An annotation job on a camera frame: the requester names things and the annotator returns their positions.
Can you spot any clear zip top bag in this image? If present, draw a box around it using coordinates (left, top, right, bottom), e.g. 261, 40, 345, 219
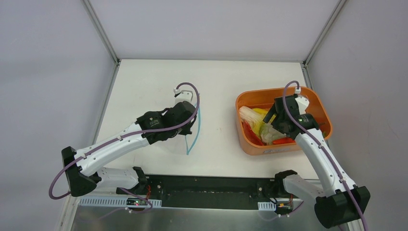
159, 92, 202, 157

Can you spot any white cauliflower toy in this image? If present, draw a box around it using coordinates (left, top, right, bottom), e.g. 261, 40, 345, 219
259, 124, 286, 145

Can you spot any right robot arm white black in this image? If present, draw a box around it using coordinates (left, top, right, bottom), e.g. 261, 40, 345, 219
264, 94, 370, 229

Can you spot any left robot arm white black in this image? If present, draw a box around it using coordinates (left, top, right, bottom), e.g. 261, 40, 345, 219
62, 101, 198, 197

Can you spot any orange plastic basket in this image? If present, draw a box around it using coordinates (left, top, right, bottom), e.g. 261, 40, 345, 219
235, 87, 333, 155

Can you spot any yellow napa cabbage toy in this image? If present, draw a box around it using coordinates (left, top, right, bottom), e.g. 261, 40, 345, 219
239, 106, 276, 135

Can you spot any orange carrot toy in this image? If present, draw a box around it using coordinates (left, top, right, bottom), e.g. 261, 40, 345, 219
272, 137, 295, 145

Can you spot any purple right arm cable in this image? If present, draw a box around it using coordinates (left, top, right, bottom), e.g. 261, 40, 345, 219
282, 80, 370, 231

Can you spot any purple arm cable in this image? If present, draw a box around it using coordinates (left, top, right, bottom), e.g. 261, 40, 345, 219
49, 82, 201, 201
282, 80, 370, 231

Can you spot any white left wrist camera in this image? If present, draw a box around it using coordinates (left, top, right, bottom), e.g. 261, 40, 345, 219
175, 90, 193, 104

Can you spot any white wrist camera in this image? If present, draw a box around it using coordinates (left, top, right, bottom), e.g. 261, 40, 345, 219
175, 90, 193, 104
294, 88, 310, 111

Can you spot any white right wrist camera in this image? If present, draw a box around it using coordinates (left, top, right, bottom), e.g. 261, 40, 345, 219
294, 88, 310, 111

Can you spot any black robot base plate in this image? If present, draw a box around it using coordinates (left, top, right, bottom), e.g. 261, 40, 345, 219
129, 175, 296, 214

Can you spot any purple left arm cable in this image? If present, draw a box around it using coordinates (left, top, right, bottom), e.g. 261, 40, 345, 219
49, 82, 201, 201

